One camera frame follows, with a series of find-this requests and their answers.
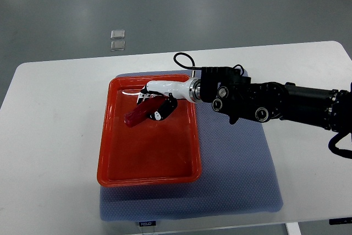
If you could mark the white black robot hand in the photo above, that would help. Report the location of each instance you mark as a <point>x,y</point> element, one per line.
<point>168,92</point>

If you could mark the red pepper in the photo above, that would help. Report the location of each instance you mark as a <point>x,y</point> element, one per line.
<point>143,111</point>

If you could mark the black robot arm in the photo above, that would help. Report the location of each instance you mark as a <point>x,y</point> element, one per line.
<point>232,93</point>

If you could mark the red plastic tray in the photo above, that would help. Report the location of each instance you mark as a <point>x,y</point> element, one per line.
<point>152,152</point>

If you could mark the lower metal floor plate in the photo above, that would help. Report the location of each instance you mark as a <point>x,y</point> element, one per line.
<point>118,45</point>

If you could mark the metal floor plate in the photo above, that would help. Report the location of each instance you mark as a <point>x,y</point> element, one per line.
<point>117,34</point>
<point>118,45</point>

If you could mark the upper metal floor plate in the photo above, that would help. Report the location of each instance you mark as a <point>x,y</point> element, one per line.
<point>117,34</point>

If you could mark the blue-grey mesh mat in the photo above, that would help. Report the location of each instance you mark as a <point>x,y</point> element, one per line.
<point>238,177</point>

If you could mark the black mat label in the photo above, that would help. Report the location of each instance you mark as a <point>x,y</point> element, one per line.
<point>147,223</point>

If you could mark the white table leg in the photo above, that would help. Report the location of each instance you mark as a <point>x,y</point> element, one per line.
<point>293,228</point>

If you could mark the dark table control panel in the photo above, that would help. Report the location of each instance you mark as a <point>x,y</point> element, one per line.
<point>340,221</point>

